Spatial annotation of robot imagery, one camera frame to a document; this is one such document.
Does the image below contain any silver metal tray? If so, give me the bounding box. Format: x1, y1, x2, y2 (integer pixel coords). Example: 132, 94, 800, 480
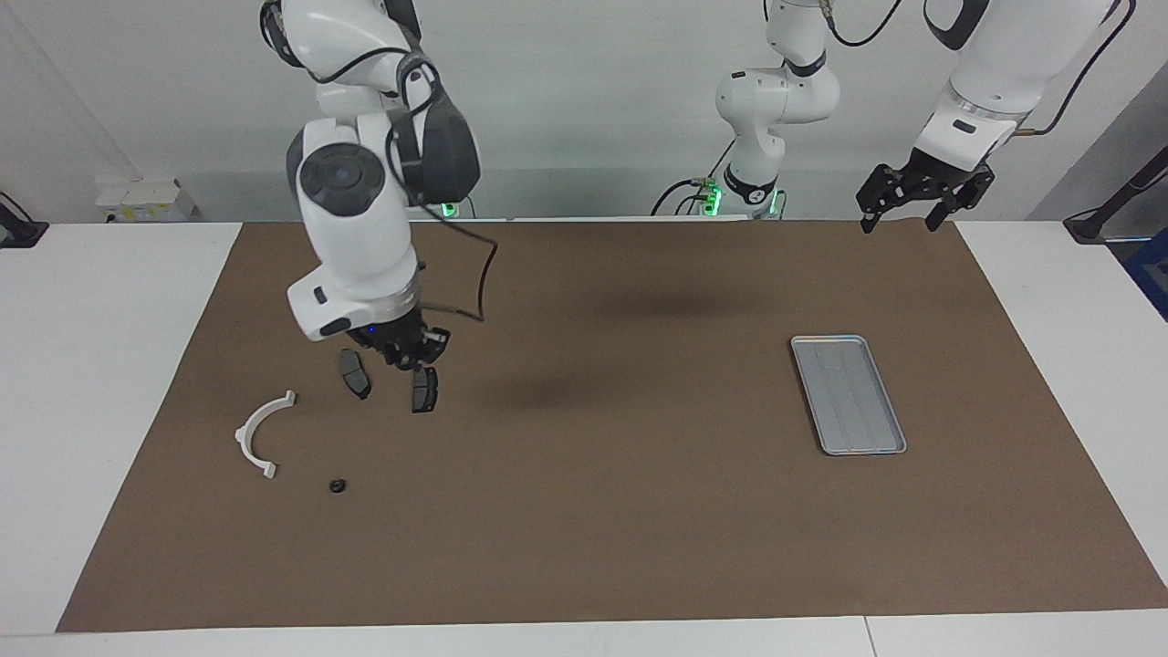
790, 334, 908, 457

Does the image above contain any black angled stand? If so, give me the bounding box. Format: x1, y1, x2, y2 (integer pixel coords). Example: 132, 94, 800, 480
1063, 146, 1168, 243

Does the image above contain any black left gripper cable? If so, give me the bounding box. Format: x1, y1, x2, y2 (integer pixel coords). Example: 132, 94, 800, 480
821, 0, 1137, 138

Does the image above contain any brown table mat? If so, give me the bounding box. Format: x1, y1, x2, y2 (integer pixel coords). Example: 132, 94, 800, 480
55, 217, 1168, 633

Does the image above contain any black base cable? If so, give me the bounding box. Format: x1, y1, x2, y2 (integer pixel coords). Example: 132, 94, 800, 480
651, 179, 708, 217

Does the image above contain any white semicircular bracket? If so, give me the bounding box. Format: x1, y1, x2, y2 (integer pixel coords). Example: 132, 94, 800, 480
235, 390, 298, 480

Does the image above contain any white power strip box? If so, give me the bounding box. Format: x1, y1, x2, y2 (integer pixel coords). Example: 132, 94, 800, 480
96, 178, 197, 223

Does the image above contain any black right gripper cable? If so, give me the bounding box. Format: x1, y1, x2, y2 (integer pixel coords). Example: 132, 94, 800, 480
383, 50, 500, 325

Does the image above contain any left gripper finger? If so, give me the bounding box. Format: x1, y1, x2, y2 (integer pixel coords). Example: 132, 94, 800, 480
856, 162, 909, 235
924, 167, 996, 232

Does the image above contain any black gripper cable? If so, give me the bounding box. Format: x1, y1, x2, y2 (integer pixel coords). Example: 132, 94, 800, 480
821, 0, 1137, 138
383, 50, 500, 325

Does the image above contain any long grey brake pad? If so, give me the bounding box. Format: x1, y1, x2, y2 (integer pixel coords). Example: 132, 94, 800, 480
339, 349, 372, 401

